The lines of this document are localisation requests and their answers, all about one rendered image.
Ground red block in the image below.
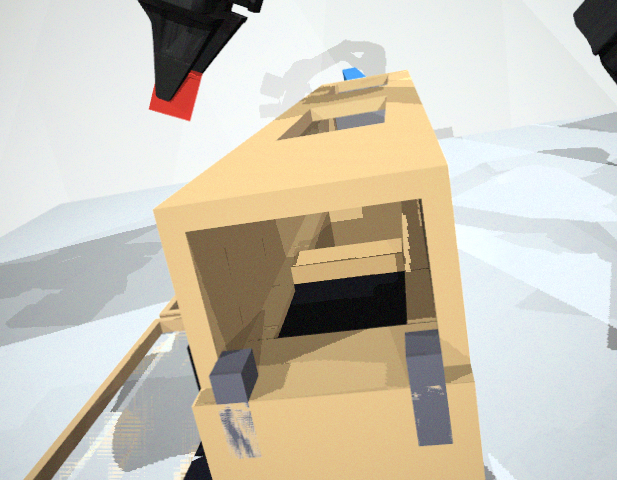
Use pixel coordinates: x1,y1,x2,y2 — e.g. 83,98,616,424
149,70,203,122

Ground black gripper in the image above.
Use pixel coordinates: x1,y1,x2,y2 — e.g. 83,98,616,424
137,0,263,101

